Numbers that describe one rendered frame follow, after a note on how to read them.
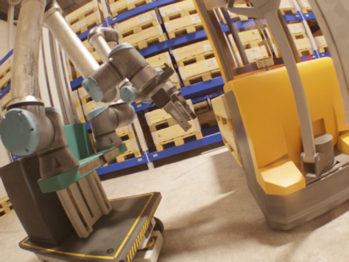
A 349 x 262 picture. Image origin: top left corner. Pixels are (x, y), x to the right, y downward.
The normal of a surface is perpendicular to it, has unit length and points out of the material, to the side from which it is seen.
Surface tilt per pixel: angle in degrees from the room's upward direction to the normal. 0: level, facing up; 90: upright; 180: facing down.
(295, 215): 90
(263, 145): 90
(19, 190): 90
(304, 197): 90
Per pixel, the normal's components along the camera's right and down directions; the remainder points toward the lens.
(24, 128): 0.25, 0.10
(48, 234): -0.16, 0.14
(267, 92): -0.21, -0.14
